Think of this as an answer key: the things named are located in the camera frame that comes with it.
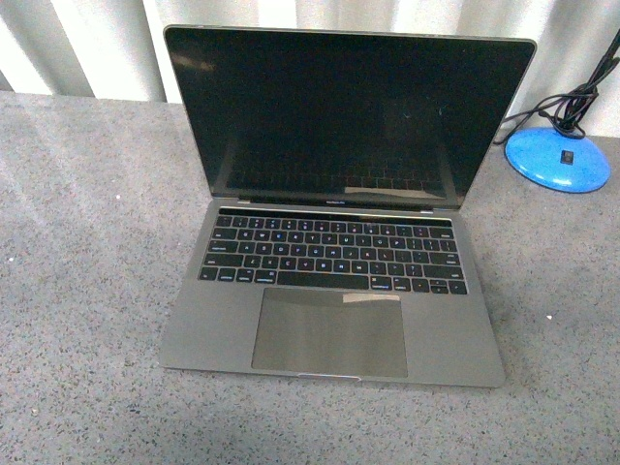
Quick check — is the blue lamp base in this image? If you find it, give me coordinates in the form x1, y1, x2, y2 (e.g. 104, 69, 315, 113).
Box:
505, 128, 611, 194

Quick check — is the grey laptop computer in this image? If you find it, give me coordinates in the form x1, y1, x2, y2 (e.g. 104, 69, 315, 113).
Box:
159, 25, 536, 388

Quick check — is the black lamp power cable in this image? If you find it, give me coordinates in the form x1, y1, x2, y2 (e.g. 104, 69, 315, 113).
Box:
492, 33, 620, 146

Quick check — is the white pleated curtain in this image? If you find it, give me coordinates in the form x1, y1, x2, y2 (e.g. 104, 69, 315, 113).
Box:
1, 1, 619, 111

